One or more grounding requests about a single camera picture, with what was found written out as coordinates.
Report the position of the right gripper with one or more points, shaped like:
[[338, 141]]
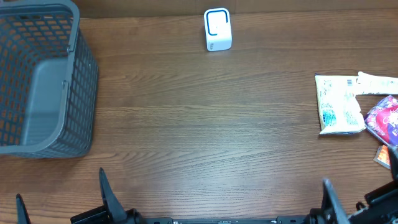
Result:
[[384, 210]]

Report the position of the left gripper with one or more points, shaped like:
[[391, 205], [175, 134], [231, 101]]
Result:
[[112, 211]]

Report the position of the orange snack packet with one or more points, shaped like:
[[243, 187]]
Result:
[[382, 156]]

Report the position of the red purple liners pack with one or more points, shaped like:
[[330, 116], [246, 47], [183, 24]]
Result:
[[381, 120]]

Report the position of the cream snack bag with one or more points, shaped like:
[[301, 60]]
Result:
[[338, 108]]

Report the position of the white conditioner tube gold cap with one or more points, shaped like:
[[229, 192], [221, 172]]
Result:
[[367, 84]]

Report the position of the white barcode scanner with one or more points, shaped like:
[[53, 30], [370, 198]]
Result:
[[218, 30]]

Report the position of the grey plastic shopping basket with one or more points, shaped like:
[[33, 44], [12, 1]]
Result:
[[49, 81]]

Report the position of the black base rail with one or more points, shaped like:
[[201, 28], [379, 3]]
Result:
[[278, 220]]

